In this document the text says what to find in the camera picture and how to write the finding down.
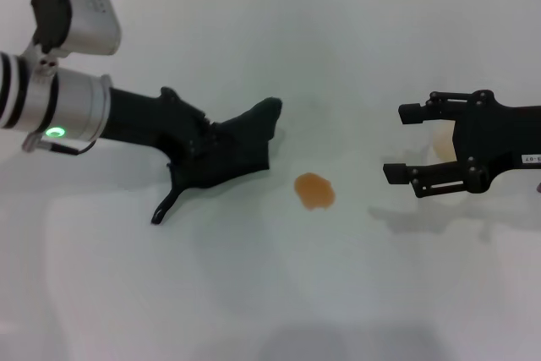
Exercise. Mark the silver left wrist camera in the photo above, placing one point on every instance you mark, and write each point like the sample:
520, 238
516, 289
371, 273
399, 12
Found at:
84, 18

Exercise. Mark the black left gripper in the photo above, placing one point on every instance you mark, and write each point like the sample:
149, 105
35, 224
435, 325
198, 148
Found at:
143, 120

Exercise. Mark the translucent plastic cup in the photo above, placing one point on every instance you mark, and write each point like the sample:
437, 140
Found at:
441, 143

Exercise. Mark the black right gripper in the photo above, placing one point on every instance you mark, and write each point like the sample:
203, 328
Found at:
494, 139

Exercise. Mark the dark rag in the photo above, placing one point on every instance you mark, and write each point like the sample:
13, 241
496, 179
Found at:
241, 145

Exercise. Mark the orange liquid stain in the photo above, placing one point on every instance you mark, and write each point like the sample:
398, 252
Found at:
315, 193

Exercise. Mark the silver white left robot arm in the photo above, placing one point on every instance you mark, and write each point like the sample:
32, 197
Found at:
63, 103

